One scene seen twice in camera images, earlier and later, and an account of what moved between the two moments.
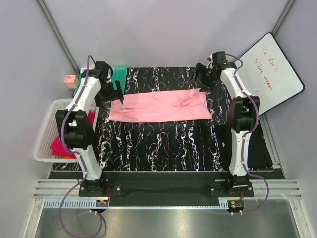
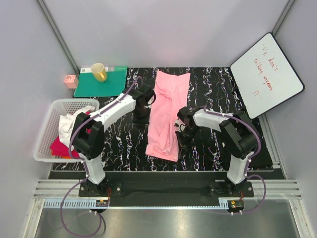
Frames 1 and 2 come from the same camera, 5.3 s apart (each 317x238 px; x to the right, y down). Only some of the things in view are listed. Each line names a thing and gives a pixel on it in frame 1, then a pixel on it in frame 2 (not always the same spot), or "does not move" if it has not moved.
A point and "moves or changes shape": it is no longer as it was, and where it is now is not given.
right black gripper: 200,70 to 182,144
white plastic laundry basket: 49,134 does not move
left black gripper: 115,94 to 143,122
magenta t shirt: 57,148 does not move
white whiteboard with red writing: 268,73 does not move
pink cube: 70,81 does not move
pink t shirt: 172,105 moves or changes shape
